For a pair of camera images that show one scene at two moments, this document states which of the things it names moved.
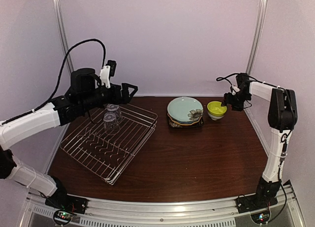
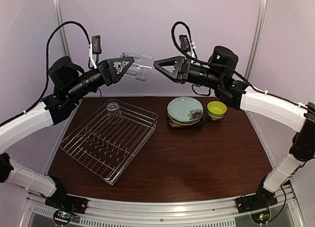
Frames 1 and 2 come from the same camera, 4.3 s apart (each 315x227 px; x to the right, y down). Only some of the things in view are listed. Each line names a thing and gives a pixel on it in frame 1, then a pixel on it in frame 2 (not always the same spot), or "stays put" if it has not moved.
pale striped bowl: [215, 117] stays put
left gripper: [124, 97] to [107, 66]
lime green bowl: [215, 108] stays put
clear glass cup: [111, 124] to [141, 68]
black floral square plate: [198, 124] stays put
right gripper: [229, 98] to [185, 63]
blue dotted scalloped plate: [175, 120] stays put
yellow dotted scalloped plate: [174, 121] stays put
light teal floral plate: [185, 109] stays put
